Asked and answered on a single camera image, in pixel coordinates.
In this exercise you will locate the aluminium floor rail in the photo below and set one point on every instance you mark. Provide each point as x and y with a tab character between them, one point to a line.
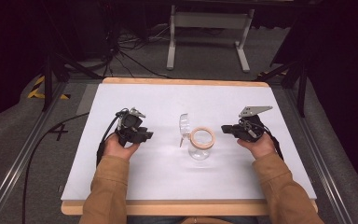
320	161
15	168

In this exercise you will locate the glass clip-top jar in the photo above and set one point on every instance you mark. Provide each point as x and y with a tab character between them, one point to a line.
201	140

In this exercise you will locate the white metal stand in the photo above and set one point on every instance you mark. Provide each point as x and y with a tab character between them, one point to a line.
210	20

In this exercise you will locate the person's right hand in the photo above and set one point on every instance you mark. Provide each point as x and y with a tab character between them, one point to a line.
261	146

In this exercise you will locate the yellow black floor tape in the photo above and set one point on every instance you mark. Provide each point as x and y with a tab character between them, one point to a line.
34	92

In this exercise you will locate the black tripod stand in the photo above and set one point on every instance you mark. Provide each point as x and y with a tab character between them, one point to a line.
302	87
47	81

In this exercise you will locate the white table cover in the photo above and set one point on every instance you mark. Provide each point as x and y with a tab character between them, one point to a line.
167	177

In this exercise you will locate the wooden table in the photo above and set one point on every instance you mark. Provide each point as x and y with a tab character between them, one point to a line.
174	207

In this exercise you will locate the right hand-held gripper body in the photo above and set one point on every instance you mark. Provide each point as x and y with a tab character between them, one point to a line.
251	129

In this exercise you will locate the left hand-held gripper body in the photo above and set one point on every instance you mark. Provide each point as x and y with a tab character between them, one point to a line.
130	123

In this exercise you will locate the person's left hand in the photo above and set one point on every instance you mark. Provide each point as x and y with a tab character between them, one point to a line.
118	149

